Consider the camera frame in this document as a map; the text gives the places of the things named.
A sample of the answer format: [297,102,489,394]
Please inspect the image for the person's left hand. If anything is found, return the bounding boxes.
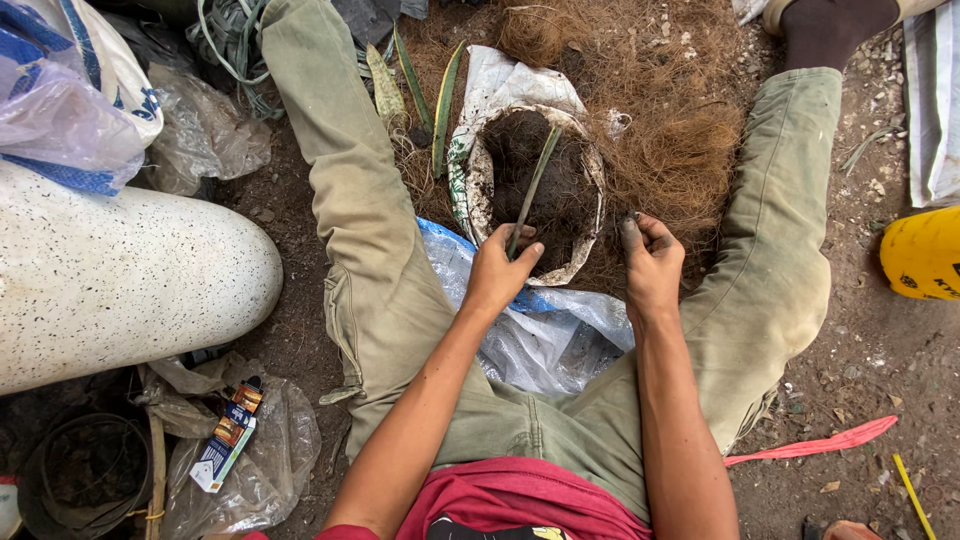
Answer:
[465,222,546,314]

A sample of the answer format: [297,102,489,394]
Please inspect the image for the person's right hand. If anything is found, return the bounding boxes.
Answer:
[618,213,687,320]

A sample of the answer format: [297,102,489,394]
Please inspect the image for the green plant leaf cutting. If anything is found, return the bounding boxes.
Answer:
[507,126,563,261]

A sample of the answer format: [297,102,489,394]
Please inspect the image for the clear blue plastic sack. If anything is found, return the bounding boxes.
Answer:
[417,217,636,397]

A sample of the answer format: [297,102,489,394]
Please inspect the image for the olive green trousers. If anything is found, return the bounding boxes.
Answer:
[258,0,844,526]

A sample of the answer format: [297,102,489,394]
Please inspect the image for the white soil-filled grow bag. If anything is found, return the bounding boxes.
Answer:
[447,45,607,288]

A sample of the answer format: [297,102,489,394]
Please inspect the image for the pile of brown coconut fibre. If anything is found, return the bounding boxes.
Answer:
[390,0,751,294]

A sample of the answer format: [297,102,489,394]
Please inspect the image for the green plant leaf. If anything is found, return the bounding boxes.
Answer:
[432,39,468,180]
[393,24,436,138]

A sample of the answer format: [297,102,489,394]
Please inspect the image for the yellowish mottled plant leaf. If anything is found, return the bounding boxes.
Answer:
[365,43,410,136]

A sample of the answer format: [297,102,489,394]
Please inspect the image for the red shirt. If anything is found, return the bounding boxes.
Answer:
[241,456,655,540]

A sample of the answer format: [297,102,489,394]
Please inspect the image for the pink plastic strip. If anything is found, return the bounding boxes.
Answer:
[723,414,899,468]

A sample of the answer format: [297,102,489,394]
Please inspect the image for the yellow plastic container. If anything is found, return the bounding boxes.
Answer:
[879,205,960,302]

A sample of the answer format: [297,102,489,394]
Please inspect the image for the dark sock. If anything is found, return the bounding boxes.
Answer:
[780,0,901,74]

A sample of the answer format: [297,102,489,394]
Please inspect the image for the small blue white carton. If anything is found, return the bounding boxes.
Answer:
[189,375,265,494]

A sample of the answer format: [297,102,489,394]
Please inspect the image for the crumpled clear plastic bag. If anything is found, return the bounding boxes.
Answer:
[142,63,273,198]

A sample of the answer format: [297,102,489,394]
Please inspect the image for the white grey sack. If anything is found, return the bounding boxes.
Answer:
[903,6,960,210]

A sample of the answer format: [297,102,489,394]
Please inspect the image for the yellow plastic strip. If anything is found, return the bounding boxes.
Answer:
[891,453,937,540]

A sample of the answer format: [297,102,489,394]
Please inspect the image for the white speckled stone planter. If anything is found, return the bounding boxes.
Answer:
[0,159,285,397]

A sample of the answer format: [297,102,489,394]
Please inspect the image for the wooden stick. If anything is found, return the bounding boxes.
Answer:
[138,366,168,540]

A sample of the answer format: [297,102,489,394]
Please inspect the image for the black round pot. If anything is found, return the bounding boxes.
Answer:
[16,405,154,540]

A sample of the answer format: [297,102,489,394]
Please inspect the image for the white blue woven sack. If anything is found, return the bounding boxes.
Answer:
[0,0,165,198]

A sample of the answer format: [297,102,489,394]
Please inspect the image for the bundle of green strapping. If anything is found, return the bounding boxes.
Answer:
[186,0,286,121]

